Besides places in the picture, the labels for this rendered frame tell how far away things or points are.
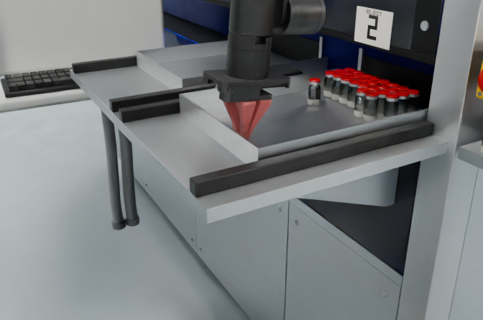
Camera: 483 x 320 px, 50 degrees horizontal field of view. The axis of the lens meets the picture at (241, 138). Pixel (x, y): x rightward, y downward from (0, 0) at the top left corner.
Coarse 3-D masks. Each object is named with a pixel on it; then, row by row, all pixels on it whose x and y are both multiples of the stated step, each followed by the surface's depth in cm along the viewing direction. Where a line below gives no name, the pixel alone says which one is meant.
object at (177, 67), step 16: (160, 48) 118; (176, 48) 120; (192, 48) 122; (208, 48) 124; (224, 48) 126; (144, 64) 112; (160, 64) 118; (176, 64) 118; (192, 64) 118; (208, 64) 118; (224, 64) 118; (272, 64) 118; (288, 64) 106; (304, 64) 108; (320, 64) 110; (160, 80) 105; (176, 80) 97; (192, 80) 96
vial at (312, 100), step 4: (312, 84) 89; (316, 84) 89; (308, 88) 90; (312, 88) 90; (316, 88) 90; (320, 88) 90; (308, 92) 90; (312, 92) 90; (316, 92) 90; (308, 96) 91; (312, 96) 90; (316, 96) 90; (308, 100) 91; (312, 100) 90; (316, 100) 90; (312, 104) 91; (316, 104) 91
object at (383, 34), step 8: (360, 8) 87; (368, 8) 86; (360, 16) 88; (368, 16) 86; (384, 16) 83; (392, 16) 81; (360, 24) 88; (384, 24) 83; (360, 32) 88; (376, 32) 85; (384, 32) 83; (360, 40) 89; (368, 40) 87; (376, 40) 85; (384, 40) 84; (384, 48) 84
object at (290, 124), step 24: (192, 96) 87; (216, 96) 90; (288, 96) 96; (192, 120) 84; (216, 120) 75; (264, 120) 84; (288, 120) 84; (312, 120) 84; (336, 120) 84; (360, 120) 84; (384, 120) 75; (408, 120) 78; (240, 144) 70; (264, 144) 75; (288, 144) 68; (312, 144) 70
